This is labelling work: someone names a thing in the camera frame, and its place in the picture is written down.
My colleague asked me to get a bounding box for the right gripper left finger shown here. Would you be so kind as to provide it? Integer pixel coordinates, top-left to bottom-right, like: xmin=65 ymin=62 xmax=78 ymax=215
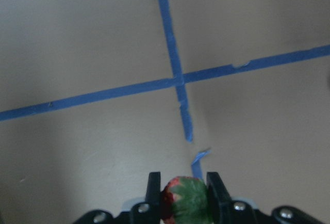
xmin=130 ymin=172 xmax=161 ymax=224

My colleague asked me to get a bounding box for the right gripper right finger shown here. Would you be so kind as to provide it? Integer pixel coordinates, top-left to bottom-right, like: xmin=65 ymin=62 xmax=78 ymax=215
xmin=206 ymin=172 xmax=258 ymax=224

